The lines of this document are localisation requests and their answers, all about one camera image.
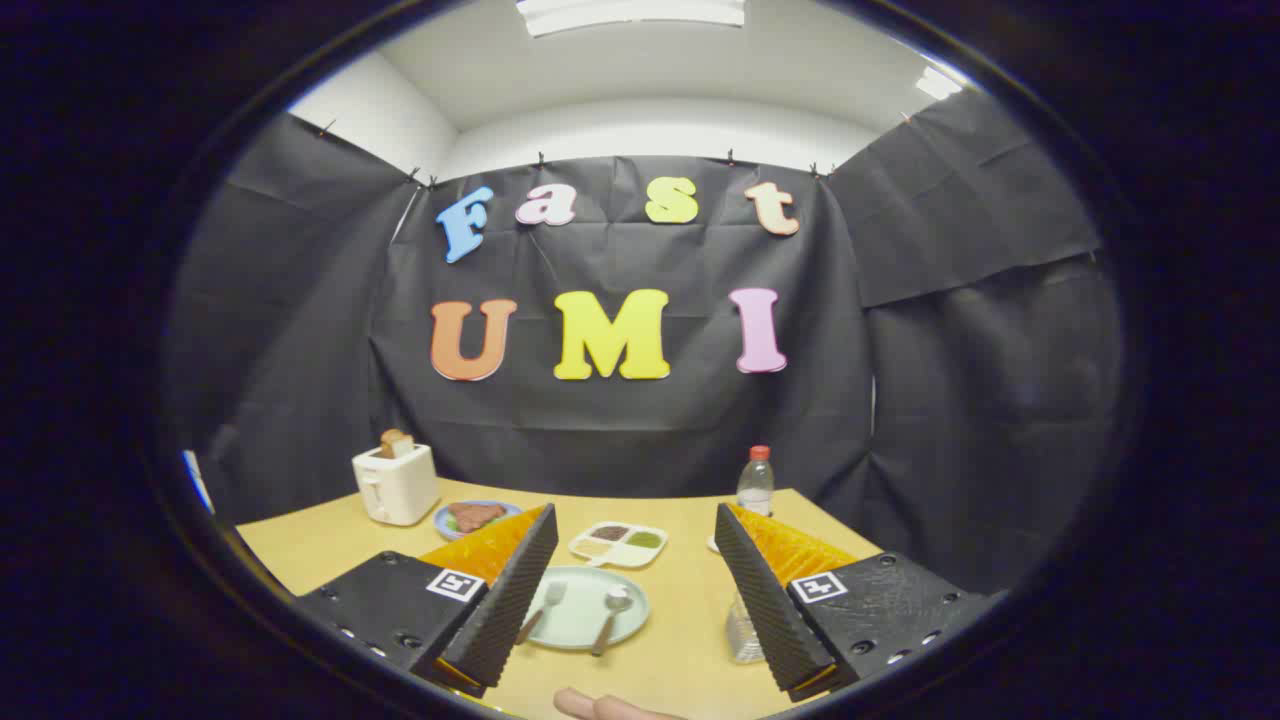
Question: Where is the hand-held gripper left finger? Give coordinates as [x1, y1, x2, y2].
[295, 503, 559, 699]

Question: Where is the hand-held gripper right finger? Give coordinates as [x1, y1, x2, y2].
[714, 503, 1006, 702]

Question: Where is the wooden-handled metal fork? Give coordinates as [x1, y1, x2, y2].
[515, 580, 568, 646]

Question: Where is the wooden-handled metal spoon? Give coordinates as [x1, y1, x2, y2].
[591, 588, 634, 658]

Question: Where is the metal cutlery rack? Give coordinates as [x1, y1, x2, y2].
[725, 590, 769, 666]

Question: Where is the pale green plate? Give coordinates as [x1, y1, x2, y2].
[520, 566, 651, 652]

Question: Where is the blue plate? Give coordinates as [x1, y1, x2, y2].
[433, 500, 526, 542]

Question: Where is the clear red-capped water bottle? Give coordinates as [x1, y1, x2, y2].
[737, 445, 776, 518]

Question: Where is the white divided tray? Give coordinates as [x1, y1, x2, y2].
[568, 520, 669, 570]

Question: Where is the white toaster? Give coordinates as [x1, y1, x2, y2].
[352, 443, 441, 527]

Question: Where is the black backdrop cloth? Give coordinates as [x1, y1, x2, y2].
[165, 90, 1126, 596]

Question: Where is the long ceiling light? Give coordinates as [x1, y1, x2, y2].
[515, 0, 747, 39]

